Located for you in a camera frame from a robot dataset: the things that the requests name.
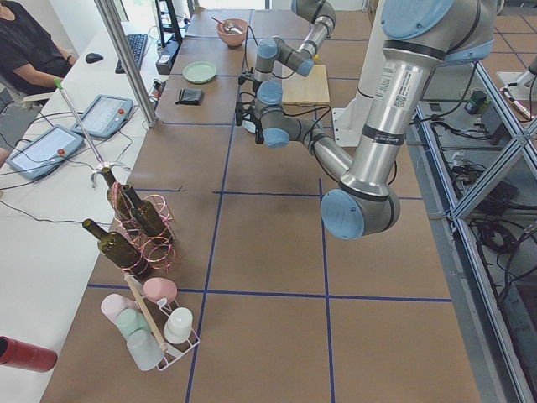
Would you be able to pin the grey folded cloth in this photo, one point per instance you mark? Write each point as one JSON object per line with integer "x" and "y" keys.
{"x": 189, "y": 96}

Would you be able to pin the bamboo cutting board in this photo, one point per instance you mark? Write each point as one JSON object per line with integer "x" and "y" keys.
{"x": 305, "y": 91}

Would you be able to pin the near teach pendant tablet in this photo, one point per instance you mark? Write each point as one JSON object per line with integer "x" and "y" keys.
{"x": 44, "y": 154}

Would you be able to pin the red thermos bottle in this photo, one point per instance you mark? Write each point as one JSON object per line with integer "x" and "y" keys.
{"x": 21, "y": 355}

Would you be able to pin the far teach pendant tablet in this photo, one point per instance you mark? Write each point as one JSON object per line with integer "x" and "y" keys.
{"x": 106, "y": 115}

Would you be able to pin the translucent grey cup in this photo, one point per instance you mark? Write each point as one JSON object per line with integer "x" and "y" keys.
{"x": 144, "y": 350}

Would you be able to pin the teach pendant tablet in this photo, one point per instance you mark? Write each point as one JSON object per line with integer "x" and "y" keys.
{"x": 44, "y": 154}
{"x": 106, "y": 115}

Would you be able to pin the white cup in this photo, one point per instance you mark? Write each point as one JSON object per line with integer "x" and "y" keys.
{"x": 178, "y": 327}

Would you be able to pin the aluminium frame post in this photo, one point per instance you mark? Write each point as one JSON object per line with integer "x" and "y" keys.
{"x": 111, "y": 20}

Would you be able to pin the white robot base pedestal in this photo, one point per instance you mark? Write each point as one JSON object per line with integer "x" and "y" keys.
{"x": 348, "y": 121}

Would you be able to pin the white wire cup rack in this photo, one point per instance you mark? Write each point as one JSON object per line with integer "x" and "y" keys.
{"x": 160, "y": 347}

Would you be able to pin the metal scoop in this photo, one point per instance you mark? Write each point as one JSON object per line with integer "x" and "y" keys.
{"x": 228, "y": 27}

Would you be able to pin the copper wire bottle rack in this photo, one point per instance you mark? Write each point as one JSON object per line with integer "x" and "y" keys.
{"x": 160, "y": 256}

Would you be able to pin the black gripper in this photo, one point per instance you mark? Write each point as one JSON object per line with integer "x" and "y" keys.
{"x": 258, "y": 129}
{"x": 256, "y": 85}

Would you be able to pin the dark wine bottle upper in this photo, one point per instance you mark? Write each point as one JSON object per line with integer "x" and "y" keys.
{"x": 147, "y": 217}

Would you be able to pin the grabber reach stick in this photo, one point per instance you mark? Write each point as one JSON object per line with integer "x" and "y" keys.
{"x": 101, "y": 162}

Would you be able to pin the pale pink cup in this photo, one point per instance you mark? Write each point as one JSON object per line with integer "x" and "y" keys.
{"x": 113, "y": 304}

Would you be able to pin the dark wine bottle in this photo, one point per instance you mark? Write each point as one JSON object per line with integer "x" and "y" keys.
{"x": 147, "y": 217}
{"x": 119, "y": 250}
{"x": 115, "y": 197}

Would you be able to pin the pale green cup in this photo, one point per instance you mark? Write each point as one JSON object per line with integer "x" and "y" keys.
{"x": 129, "y": 321}

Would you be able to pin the light green plate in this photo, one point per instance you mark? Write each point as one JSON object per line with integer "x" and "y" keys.
{"x": 200, "y": 72}

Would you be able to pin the black keyboard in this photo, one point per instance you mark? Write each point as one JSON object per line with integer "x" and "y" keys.
{"x": 137, "y": 45}

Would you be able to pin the pink bowl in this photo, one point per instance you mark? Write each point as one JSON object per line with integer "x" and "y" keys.
{"x": 230, "y": 39}

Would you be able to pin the seated person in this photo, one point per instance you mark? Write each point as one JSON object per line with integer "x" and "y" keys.
{"x": 30, "y": 60}

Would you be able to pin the black computer mouse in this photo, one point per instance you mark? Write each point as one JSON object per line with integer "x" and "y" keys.
{"x": 92, "y": 58}

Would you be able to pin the dark wine bottle lower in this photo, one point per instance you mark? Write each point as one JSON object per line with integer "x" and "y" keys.
{"x": 119, "y": 250}

